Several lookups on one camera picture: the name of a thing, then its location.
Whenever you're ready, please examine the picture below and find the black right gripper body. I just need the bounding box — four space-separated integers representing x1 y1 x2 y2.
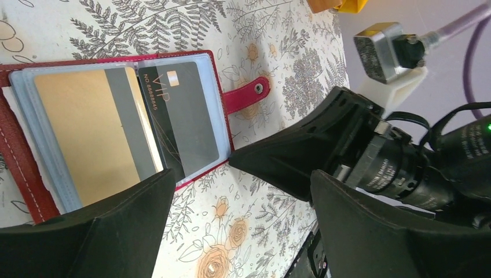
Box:
334 113 490 229

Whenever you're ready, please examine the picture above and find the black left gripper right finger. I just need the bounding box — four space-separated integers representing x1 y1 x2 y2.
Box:
310 170 490 277

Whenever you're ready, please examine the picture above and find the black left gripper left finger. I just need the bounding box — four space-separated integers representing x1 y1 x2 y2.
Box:
1 169 176 277

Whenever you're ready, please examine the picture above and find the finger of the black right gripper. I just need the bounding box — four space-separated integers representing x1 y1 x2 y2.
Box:
229 86 384 202

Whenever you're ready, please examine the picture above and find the red leather card holder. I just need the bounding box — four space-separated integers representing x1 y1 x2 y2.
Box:
1 50 271 224

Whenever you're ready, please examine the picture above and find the black VIP credit card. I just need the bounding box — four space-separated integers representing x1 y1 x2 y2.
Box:
138 62 219 181

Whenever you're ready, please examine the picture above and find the gold credit card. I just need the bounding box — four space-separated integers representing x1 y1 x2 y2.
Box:
34 67 163 206

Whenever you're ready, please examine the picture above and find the floral patterned table mat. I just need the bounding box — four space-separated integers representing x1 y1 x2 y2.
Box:
1 1 348 277

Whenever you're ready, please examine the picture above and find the brown wooden tray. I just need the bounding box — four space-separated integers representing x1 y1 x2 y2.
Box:
306 0 343 14

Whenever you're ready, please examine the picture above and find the yellow cloth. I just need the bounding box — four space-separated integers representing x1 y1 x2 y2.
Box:
334 0 368 14

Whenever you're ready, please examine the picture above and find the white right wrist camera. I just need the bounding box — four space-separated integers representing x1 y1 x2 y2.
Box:
353 22 428 118

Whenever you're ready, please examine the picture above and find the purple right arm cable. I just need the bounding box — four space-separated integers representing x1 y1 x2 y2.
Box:
422 2 491 120

